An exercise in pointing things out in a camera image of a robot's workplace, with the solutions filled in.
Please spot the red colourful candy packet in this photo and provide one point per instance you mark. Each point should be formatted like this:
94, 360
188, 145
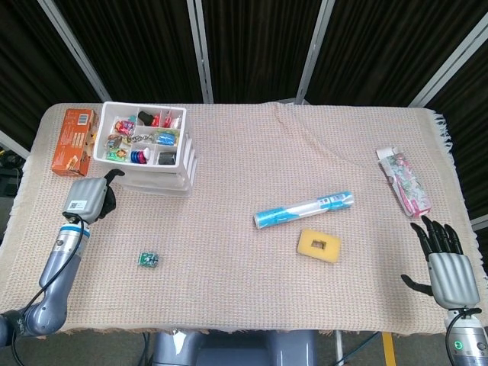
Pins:
125, 126

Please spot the beige woven tablecloth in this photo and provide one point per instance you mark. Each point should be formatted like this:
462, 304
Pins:
248, 152

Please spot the black cube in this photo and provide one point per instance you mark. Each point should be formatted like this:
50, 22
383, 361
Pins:
166, 159

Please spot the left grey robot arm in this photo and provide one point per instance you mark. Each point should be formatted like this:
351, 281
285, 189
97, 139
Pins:
57, 267

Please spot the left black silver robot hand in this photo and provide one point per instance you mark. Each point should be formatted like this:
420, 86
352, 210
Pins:
87, 198

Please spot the yellow sponge with rectangular hole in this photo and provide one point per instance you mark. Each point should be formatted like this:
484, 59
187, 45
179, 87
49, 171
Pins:
329, 248

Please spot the pink floral packet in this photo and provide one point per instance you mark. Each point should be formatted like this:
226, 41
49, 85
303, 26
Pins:
406, 183

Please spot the blue plastic discs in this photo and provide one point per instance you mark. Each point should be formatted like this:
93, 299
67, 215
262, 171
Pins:
135, 156

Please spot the black pleated screen panel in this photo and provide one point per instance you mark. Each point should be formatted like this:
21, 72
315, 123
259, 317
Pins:
26, 65
472, 122
392, 45
137, 45
263, 45

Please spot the grey screen post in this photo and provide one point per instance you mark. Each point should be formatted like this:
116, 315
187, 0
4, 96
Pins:
74, 51
13, 145
314, 53
201, 53
450, 65

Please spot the red item in clear packet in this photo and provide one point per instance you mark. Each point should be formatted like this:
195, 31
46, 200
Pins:
172, 120

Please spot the pink white disc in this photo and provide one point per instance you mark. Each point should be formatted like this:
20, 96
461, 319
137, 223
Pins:
145, 154

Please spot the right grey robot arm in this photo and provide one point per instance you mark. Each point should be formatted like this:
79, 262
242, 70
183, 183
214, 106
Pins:
469, 343

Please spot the small red figure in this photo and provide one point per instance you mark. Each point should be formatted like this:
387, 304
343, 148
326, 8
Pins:
156, 120

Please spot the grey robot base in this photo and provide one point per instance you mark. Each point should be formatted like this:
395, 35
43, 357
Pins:
236, 348

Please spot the white table leg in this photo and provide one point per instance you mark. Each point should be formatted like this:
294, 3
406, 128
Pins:
338, 348

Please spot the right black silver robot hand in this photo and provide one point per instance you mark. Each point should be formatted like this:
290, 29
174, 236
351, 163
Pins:
453, 278

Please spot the white organizer tray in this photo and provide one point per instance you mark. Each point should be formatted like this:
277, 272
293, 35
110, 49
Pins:
188, 152

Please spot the blue white film roll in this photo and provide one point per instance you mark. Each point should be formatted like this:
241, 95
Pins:
305, 209

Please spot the orange cardboard box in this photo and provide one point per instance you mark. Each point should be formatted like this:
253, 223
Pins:
74, 141

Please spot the green orange small packet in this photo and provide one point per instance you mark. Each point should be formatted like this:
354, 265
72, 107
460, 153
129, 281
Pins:
116, 154

